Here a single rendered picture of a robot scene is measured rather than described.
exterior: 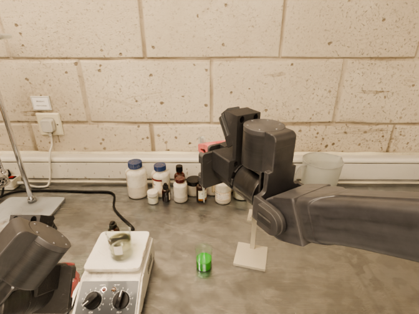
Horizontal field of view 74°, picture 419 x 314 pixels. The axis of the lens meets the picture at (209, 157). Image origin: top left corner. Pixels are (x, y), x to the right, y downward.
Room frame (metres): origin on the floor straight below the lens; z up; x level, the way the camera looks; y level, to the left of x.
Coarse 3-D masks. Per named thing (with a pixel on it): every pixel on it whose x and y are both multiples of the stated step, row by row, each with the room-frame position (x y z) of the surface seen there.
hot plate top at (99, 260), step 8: (104, 232) 0.54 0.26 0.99; (136, 232) 0.54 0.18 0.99; (144, 232) 0.54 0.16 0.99; (104, 240) 0.51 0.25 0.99; (136, 240) 0.51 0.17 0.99; (144, 240) 0.51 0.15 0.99; (96, 248) 0.48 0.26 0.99; (104, 248) 0.48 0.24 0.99; (136, 248) 0.48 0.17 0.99; (144, 248) 0.48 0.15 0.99; (96, 256) 0.46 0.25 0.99; (104, 256) 0.46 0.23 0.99; (136, 256) 0.46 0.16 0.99; (88, 264) 0.44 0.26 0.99; (96, 264) 0.44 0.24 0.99; (104, 264) 0.44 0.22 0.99; (112, 264) 0.44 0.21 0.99; (120, 264) 0.44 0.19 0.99; (128, 264) 0.44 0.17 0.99; (136, 264) 0.44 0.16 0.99
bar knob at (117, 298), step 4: (120, 292) 0.38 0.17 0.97; (124, 292) 0.39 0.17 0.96; (116, 296) 0.39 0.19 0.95; (120, 296) 0.38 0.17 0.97; (124, 296) 0.39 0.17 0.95; (128, 296) 0.39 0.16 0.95; (116, 300) 0.37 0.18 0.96; (120, 300) 0.37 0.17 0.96; (124, 300) 0.38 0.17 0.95; (128, 300) 0.38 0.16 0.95; (116, 304) 0.37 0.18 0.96; (120, 304) 0.37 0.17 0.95; (124, 304) 0.37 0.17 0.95; (120, 308) 0.37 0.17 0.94
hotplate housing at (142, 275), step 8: (152, 240) 0.53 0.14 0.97; (152, 248) 0.53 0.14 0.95; (144, 256) 0.48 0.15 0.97; (152, 256) 0.52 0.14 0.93; (144, 264) 0.46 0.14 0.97; (88, 272) 0.43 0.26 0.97; (96, 272) 0.43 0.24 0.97; (104, 272) 0.43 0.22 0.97; (112, 272) 0.43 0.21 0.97; (120, 272) 0.43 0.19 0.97; (128, 272) 0.43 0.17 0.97; (136, 272) 0.43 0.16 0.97; (144, 272) 0.44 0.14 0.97; (80, 280) 0.42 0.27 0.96; (88, 280) 0.41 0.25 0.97; (96, 280) 0.41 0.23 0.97; (104, 280) 0.41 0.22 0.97; (112, 280) 0.41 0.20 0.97; (120, 280) 0.41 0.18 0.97; (128, 280) 0.41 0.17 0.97; (136, 280) 0.41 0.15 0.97; (144, 280) 0.43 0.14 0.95; (144, 288) 0.42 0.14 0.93; (144, 296) 0.41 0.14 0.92; (136, 304) 0.38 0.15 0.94; (136, 312) 0.37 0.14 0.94
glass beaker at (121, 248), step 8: (112, 224) 0.48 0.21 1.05; (120, 224) 0.49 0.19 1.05; (128, 224) 0.48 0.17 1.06; (112, 232) 0.48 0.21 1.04; (128, 232) 0.45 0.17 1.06; (112, 240) 0.44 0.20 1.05; (120, 240) 0.44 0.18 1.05; (128, 240) 0.45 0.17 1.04; (112, 248) 0.44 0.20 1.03; (120, 248) 0.44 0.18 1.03; (128, 248) 0.45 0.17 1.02; (112, 256) 0.44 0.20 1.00; (120, 256) 0.44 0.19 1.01; (128, 256) 0.45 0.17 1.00
